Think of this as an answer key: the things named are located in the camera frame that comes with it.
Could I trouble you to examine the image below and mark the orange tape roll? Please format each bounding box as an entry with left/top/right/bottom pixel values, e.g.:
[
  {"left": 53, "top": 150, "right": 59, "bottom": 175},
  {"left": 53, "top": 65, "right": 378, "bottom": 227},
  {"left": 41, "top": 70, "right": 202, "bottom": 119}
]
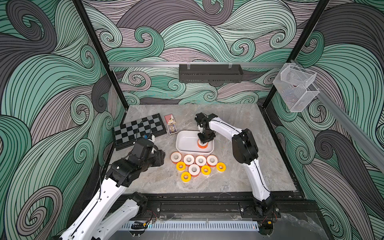
[
  {"left": 183, "top": 155, "right": 195, "bottom": 166},
  {"left": 198, "top": 140, "right": 208, "bottom": 149},
  {"left": 195, "top": 156, "right": 207, "bottom": 167},
  {"left": 188, "top": 164, "right": 201, "bottom": 177},
  {"left": 207, "top": 155, "right": 218, "bottom": 168},
  {"left": 170, "top": 152, "right": 183, "bottom": 164}
]

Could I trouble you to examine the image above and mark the white storage box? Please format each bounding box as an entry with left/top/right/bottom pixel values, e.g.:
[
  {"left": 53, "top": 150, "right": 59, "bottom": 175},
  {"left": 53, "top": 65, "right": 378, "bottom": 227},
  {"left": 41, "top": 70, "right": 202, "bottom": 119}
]
[{"left": 176, "top": 130, "right": 215, "bottom": 155}]

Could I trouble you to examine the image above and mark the yellow tape roll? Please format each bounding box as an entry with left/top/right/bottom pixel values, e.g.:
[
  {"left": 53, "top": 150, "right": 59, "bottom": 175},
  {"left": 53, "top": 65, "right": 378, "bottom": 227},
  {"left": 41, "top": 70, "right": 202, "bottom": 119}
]
[
  {"left": 176, "top": 162, "right": 187, "bottom": 172},
  {"left": 201, "top": 165, "right": 211, "bottom": 176},
  {"left": 181, "top": 172, "right": 192, "bottom": 183},
  {"left": 216, "top": 163, "right": 227, "bottom": 173}
]

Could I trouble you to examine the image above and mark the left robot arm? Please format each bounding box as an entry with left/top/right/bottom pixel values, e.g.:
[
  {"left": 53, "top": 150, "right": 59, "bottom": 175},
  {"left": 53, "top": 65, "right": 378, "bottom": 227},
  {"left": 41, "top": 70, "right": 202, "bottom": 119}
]
[{"left": 58, "top": 135, "right": 165, "bottom": 240}]

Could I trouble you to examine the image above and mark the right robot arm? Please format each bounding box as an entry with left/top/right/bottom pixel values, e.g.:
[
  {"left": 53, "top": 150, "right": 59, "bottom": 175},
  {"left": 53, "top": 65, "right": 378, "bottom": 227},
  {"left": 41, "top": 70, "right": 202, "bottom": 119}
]
[{"left": 195, "top": 113, "right": 275, "bottom": 217}]

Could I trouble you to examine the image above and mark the blue playing card box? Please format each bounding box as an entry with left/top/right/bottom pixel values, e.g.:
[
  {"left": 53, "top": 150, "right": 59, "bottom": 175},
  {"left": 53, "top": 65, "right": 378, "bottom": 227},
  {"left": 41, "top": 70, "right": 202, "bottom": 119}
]
[{"left": 167, "top": 123, "right": 178, "bottom": 135}]

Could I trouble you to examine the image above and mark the red playing card box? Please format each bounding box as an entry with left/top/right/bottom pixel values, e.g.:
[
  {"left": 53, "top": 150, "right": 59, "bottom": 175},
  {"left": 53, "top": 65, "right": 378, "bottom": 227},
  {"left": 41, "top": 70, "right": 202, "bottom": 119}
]
[{"left": 164, "top": 114, "right": 175, "bottom": 125}]

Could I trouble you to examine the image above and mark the clear acrylic box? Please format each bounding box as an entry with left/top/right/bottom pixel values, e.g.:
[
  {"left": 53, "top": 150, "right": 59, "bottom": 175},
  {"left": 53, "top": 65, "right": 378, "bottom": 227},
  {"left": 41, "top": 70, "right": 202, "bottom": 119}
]
[{"left": 273, "top": 63, "right": 319, "bottom": 112}]

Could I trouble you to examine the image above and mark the black grey chessboard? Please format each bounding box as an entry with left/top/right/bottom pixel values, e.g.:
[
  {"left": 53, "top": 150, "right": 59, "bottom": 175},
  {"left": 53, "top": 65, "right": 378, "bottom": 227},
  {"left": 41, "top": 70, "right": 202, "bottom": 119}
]
[{"left": 114, "top": 114, "right": 167, "bottom": 151}]

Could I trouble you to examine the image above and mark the black wall shelf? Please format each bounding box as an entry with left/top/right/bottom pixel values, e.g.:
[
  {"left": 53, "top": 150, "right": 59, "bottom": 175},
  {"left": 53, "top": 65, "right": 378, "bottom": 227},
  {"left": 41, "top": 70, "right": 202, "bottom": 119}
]
[{"left": 179, "top": 64, "right": 244, "bottom": 86}]

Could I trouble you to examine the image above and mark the white slotted cable duct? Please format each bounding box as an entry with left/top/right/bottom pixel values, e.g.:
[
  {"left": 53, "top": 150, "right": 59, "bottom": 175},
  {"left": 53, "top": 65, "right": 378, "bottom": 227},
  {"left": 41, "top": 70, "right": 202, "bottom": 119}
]
[{"left": 119, "top": 220, "right": 260, "bottom": 232}]

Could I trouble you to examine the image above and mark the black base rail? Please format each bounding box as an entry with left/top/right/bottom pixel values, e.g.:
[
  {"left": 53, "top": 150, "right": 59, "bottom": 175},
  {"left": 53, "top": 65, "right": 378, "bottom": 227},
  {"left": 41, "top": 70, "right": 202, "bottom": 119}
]
[{"left": 143, "top": 191, "right": 319, "bottom": 220}]

